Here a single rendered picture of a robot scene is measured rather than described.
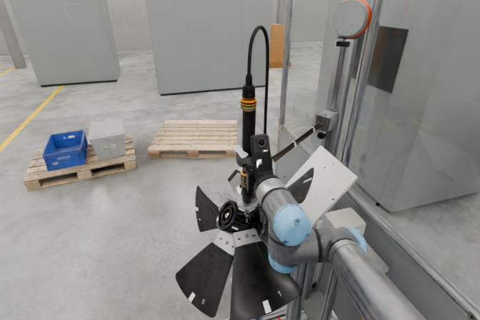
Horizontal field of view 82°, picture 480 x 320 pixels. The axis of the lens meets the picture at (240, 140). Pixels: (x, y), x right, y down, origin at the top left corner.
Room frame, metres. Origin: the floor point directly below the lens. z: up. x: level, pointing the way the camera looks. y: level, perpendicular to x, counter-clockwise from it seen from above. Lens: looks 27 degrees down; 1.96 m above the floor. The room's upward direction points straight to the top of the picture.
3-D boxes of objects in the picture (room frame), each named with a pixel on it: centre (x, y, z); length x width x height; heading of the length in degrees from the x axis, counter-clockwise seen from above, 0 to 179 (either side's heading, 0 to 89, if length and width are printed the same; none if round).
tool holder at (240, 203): (0.73, -0.03, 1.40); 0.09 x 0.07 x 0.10; 141
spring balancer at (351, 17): (1.28, -0.47, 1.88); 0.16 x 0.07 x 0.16; 51
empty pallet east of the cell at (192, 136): (3.71, 0.64, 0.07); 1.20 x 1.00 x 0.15; 90
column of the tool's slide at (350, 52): (1.28, -0.47, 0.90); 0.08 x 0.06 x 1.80; 51
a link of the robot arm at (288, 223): (0.46, -0.10, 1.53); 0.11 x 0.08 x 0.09; 16
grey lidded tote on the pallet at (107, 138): (3.22, 1.72, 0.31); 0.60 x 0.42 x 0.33; 23
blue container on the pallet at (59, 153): (3.02, 2.19, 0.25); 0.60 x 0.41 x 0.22; 23
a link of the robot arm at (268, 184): (0.54, -0.08, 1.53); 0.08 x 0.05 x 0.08; 106
